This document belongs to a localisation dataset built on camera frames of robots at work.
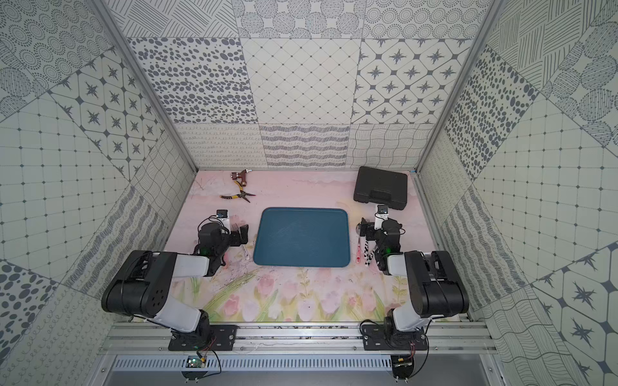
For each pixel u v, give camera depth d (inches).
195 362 28.1
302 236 38.8
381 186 43.6
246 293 33.1
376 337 29.0
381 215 32.2
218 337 29.1
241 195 43.6
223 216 32.6
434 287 17.8
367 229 33.0
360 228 34.3
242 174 46.2
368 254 36.2
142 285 18.2
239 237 34.5
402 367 28.3
